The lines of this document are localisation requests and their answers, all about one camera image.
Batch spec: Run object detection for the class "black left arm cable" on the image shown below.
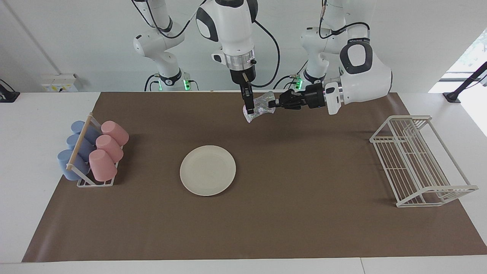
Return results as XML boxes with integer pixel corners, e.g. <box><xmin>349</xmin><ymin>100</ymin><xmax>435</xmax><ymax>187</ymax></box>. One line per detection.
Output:
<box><xmin>319</xmin><ymin>0</ymin><xmax>371</xmax><ymax>40</ymax></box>

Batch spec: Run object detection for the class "black base cable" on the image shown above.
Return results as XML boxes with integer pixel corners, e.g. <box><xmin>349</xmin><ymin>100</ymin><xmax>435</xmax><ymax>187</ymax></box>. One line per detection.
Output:
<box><xmin>272</xmin><ymin>59</ymin><xmax>309</xmax><ymax>91</ymax></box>
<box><xmin>144</xmin><ymin>73</ymin><xmax>160</xmax><ymax>92</ymax></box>

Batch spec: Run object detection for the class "white wire dish rack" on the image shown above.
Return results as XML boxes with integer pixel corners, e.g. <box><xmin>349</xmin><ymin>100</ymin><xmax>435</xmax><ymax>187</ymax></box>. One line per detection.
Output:
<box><xmin>369</xmin><ymin>115</ymin><xmax>479</xmax><ymax>208</ymax></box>

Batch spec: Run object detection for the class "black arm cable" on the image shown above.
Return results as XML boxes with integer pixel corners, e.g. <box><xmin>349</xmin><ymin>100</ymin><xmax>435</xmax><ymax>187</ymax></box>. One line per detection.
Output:
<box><xmin>319</xmin><ymin>0</ymin><xmax>371</xmax><ymax>40</ymax></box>
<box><xmin>131</xmin><ymin>0</ymin><xmax>281</xmax><ymax>88</ymax></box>

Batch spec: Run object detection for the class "black angled stand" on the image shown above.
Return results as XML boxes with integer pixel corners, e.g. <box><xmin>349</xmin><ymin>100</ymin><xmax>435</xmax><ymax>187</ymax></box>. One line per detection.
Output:
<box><xmin>442</xmin><ymin>61</ymin><xmax>487</xmax><ymax>103</ymax></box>

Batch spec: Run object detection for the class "black table clamp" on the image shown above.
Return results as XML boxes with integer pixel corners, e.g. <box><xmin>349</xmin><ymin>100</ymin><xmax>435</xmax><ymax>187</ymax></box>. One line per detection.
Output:
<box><xmin>0</xmin><ymin>79</ymin><xmax>20</xmax><ymax>103</ymax></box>

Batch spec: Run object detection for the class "white wire cup rack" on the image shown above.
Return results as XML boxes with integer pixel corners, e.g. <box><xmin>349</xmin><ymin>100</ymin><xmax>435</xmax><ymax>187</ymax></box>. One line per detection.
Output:
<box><xmin>66</xmin><ymin>112</ymin><xmax>124</xmax><ymax>188</ymax></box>

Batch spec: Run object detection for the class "cream round plate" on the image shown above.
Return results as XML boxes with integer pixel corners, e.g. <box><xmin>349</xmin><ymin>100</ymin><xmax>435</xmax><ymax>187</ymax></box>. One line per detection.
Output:
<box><xmin>180</xmin><ymin>145</ymin><xmax>237</xmax><ymax>197</ymax></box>

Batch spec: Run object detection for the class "pink plastic cup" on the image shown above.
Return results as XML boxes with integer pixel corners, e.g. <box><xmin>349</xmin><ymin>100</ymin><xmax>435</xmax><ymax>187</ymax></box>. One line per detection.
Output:
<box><xmin>95</xmin><ymin>134</ymin><xmax>124</xmax><ymax>162</ymax></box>
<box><xmin>89</xmin><ymin>149</ymin><xmax>118</xmax><ymax>182</ymax></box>
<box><xmin>101</xmin><ymin>121</ymin><xmax>129</xmax><ymax>146</ymax></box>

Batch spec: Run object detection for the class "white wall outlet box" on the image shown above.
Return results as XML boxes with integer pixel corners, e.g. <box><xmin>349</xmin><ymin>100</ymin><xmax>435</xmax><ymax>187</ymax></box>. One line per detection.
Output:
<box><xmin>41</xmin><ymin>73</ymin><xmax>79</xmax><ymax>92</ymax></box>

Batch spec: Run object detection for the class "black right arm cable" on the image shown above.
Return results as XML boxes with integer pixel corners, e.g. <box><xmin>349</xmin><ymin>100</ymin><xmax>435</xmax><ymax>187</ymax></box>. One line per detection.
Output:
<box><xmin>131</xmin><ymin>0</ymin><xmax>281</xmax><ymax>88</ymax></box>

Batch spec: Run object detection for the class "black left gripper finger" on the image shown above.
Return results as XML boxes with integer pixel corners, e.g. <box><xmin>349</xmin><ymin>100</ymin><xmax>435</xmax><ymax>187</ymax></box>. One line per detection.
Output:
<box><xmin>280</xmin><ymin>89</ymin><xmax>302</xmax><ymax>102</ymax></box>
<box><xmin>268</xmin><ymin>98</ymin><xmax>302</xmax><ymax>111</ymax></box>

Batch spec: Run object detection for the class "blue plastic cup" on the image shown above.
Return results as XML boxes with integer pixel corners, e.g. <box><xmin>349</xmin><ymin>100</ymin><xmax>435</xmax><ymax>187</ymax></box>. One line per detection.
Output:
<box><xmin>57</xmin><ymin>149</ymin><xmax>91</xmax><ymax>181</ymax></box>
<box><xmin>71</xmin><ymin>121</ymin><xmax>101</xmax><ymax>143</ymax></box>
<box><xmin>66</xmin><ymin>134</ymin><xmax>95</xmax><ymax>160</ymax></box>

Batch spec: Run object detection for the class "brown table mat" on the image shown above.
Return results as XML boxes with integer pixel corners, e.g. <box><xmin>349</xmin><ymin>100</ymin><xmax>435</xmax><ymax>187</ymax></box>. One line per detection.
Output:
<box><xmin>22</xmin><ymin>91</ymin><xmax>487</xmax><ymax>263</ymax></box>

